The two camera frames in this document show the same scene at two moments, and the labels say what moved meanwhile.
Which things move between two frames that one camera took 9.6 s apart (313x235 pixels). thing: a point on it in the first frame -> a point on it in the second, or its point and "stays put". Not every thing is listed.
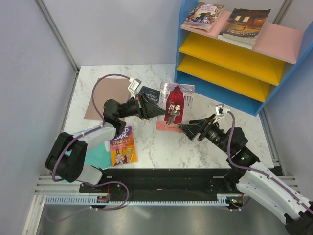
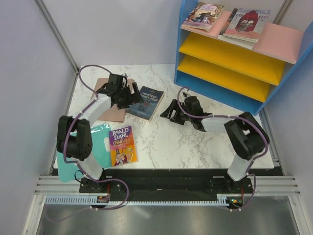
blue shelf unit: x=246 y=79 stays put
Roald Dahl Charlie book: x=122 y=148 stays put
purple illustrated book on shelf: x=203 y=15 stays put
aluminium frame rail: x=56 y=33 stays put
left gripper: x=147 y=109 -> x=135 y=97
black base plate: x=148 y=184 stays put
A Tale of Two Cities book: x=241 y=44 stays put
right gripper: x=194 y=127 -> x=174 y=105
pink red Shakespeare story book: x=177 y=100 -> x=247 y=24
